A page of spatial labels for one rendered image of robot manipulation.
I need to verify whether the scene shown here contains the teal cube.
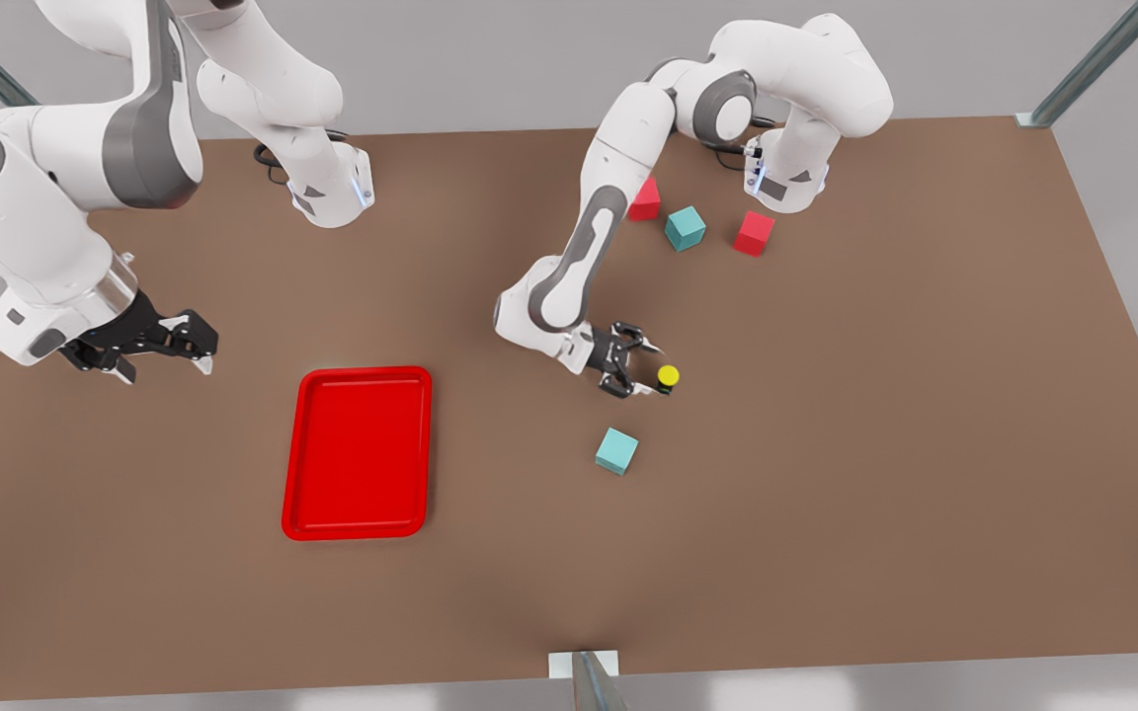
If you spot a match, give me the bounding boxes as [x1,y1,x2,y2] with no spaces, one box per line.
[595,427,640,477]
[664,205,707,253]

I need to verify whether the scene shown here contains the black cable loop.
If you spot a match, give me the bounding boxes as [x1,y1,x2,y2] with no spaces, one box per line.
[699,115,779,161]
[253,128,351,187]

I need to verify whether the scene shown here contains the red rectangular tray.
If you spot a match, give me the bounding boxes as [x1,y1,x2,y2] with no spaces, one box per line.
[281,365,434,542]

